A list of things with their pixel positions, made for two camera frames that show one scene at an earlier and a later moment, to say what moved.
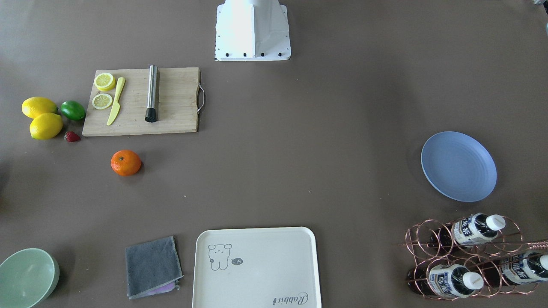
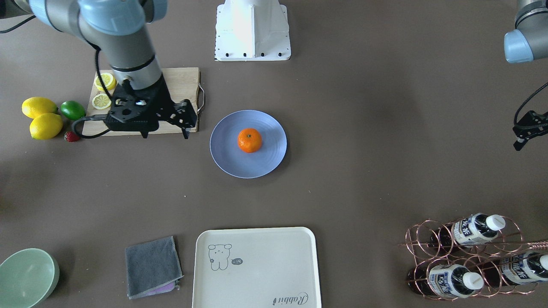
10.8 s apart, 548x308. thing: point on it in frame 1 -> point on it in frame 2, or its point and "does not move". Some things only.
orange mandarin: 125,162 -> 249,140
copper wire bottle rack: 472,256 does not move
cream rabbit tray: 266,267 does not move
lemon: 34,106 does not move
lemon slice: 102,101 does not move
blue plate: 458,166 -> 226,152
